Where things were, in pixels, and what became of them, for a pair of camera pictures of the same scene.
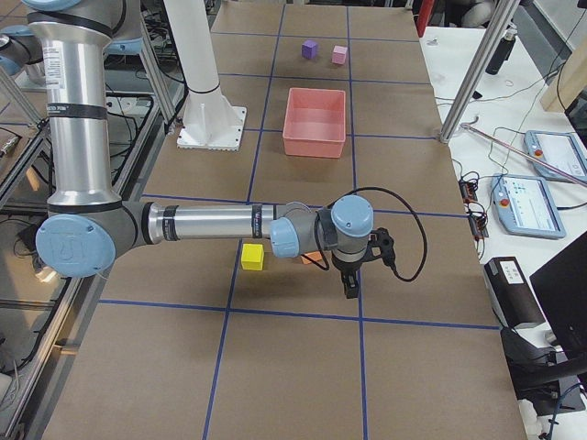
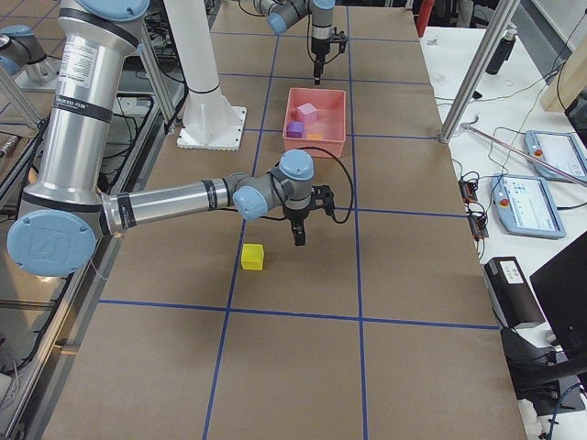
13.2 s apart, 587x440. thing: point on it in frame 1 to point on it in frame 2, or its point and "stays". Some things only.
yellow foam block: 252,257 stays
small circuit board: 477,218 stays
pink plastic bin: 315,122 stays
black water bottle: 503,52 stays
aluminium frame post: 502,12 stays
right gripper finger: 353,291 to 301,235
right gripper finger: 348,284 to 295,230
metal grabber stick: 580,181 stays
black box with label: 514,298 stays
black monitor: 561,286 stays
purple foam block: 309,49 to 294,129
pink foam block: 338,56 to 308,113
